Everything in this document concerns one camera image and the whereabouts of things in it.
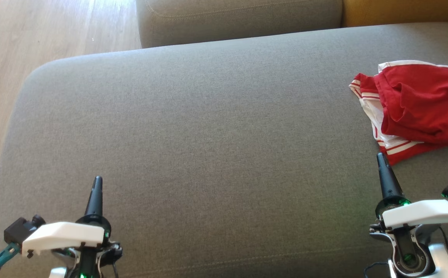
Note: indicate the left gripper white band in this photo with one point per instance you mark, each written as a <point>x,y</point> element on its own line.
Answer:
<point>65,235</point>

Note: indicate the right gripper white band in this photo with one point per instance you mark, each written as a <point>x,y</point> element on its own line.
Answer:
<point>420,212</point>

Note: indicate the red basketball jersey number 23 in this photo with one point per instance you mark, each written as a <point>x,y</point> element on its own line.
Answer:
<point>401,152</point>

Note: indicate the grey fabric sofa seat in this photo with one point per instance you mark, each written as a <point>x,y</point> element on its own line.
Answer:
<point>208,135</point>

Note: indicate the yellow cushion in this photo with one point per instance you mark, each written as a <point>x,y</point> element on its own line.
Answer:
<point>401,11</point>

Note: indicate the grey sofa back cushion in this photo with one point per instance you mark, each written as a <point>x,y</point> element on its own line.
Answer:
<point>239,19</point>

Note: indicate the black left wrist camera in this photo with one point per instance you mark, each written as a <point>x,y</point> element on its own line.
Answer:
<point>19,231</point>

